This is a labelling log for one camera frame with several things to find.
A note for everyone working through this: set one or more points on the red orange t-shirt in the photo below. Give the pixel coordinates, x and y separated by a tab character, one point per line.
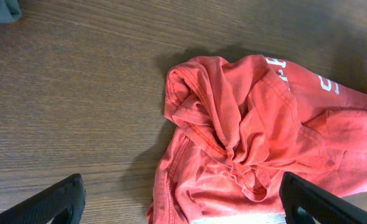
240	126

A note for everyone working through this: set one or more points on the folded grey garment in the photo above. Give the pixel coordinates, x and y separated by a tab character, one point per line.
9	11

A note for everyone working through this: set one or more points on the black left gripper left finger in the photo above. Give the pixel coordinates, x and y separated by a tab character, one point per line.
63	202

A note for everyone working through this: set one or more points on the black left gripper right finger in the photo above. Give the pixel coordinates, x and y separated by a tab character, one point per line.
304	202

